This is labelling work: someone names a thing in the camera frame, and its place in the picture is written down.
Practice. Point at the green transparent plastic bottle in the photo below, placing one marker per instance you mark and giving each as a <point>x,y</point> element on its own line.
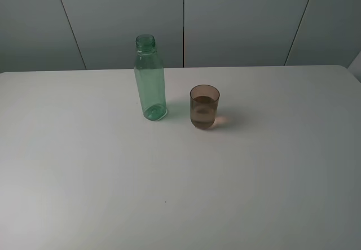
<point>150,79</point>

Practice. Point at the pink translucent plastic cup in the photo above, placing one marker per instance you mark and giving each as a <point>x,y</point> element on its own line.
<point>203,106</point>

